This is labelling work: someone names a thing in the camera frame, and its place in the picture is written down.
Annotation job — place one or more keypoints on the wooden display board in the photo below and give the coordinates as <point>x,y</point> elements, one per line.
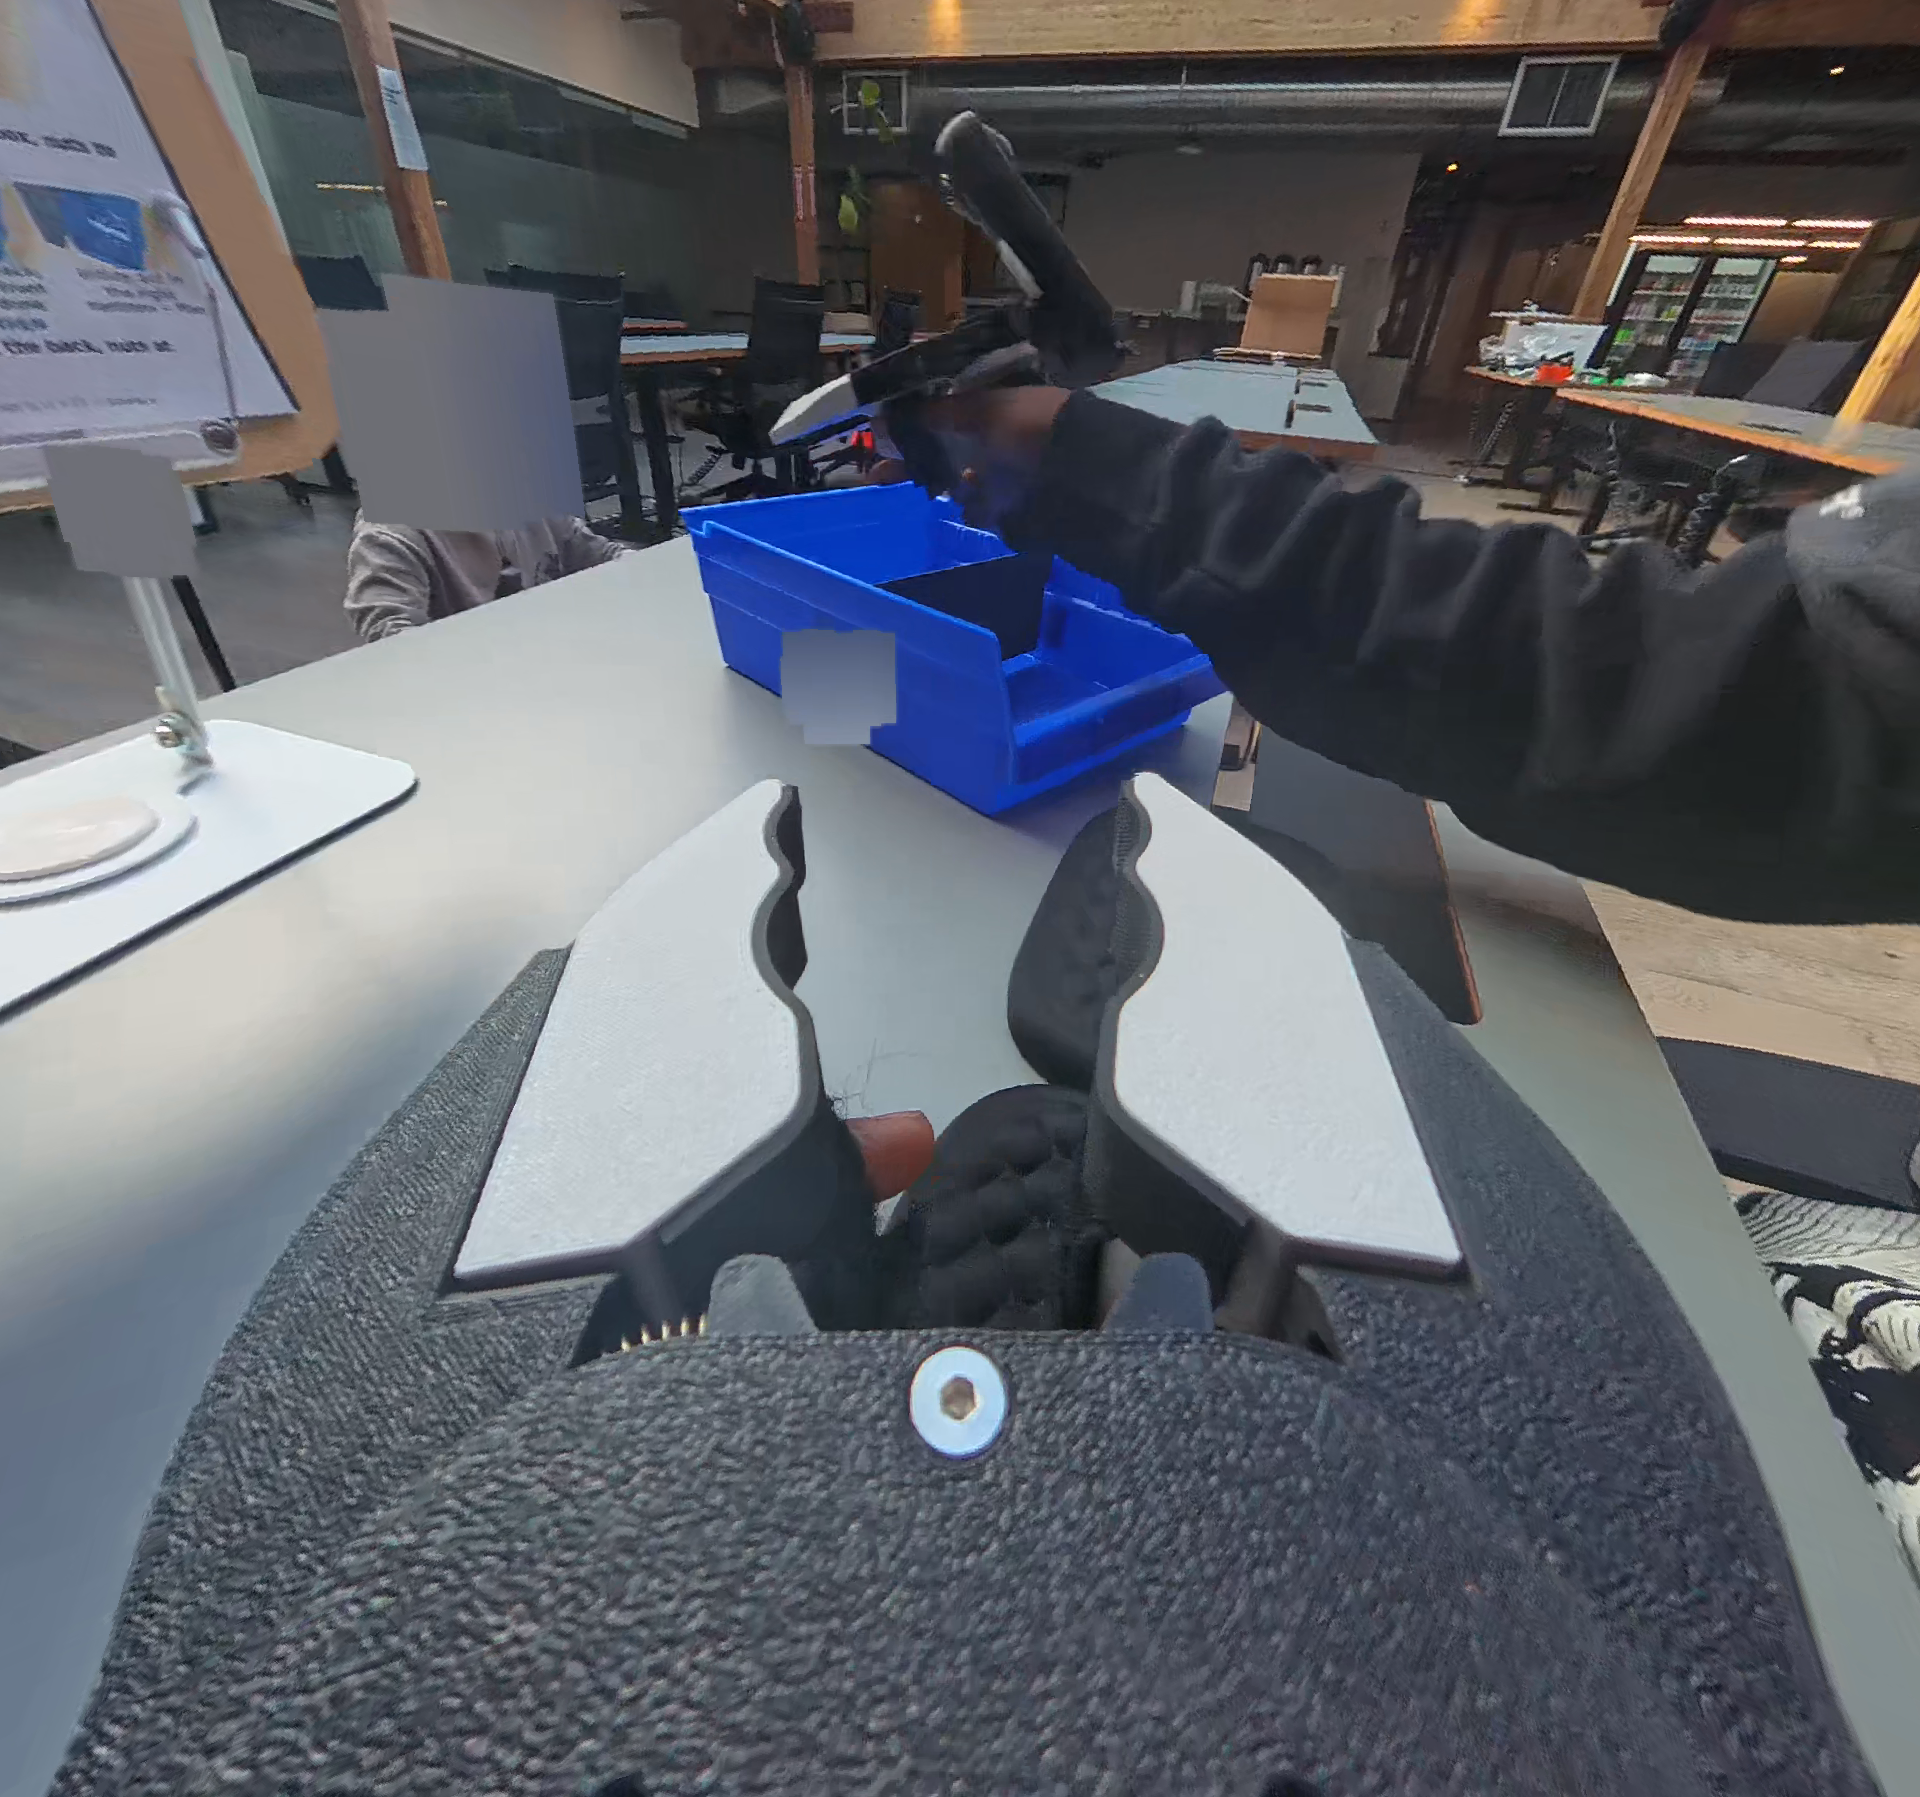
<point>225,176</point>

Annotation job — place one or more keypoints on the wooden pillar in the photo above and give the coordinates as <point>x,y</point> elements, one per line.
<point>1644,176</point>
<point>1891,374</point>
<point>377,58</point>
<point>803,176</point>

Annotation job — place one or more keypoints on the black office chair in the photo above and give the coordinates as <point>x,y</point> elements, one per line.
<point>897,320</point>
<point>593,359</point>
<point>787,325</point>

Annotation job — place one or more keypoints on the black white patterned pants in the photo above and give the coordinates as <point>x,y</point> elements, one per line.
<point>1845,1318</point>

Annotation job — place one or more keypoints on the dark bin divider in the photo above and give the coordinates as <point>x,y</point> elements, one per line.
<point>976,605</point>

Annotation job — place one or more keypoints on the wooden cabinet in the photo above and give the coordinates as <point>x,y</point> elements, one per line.
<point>1289,311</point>

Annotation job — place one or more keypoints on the person's right hand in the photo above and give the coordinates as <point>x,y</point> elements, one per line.
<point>997,463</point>

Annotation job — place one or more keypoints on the grey desk with wooden edge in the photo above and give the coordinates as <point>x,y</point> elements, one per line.
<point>705,347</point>
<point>1244,402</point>
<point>1723,418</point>

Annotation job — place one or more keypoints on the person's right forearm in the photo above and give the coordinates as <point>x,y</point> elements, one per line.
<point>1501,657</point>

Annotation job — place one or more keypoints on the glass door drinks fridge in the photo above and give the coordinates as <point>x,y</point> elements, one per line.
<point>1687,304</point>

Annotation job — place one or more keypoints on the grey ceiling duct pipe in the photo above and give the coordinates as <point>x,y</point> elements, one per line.
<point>1200,103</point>

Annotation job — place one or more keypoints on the white document stand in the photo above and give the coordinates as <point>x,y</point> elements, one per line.
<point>298,790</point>

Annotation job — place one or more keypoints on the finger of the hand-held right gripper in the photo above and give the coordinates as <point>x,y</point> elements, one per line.
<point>818,408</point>

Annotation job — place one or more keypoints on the green hanging plant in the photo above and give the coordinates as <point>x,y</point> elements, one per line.
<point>869,103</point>

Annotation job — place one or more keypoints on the blue divided parts bin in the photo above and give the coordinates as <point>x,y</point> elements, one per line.
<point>837,581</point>

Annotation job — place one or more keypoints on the black mesh chair seat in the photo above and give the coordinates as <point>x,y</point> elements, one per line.
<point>1797,1116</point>

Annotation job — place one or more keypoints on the person's left hand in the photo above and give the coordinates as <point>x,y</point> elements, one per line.
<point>894,1150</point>

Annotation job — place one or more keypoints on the white wall vent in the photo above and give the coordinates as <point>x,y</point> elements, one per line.
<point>1559,94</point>

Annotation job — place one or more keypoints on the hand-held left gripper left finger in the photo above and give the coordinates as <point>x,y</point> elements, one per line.
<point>645,1077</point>

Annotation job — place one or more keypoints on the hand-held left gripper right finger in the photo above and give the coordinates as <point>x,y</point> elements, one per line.
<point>1273,1077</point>

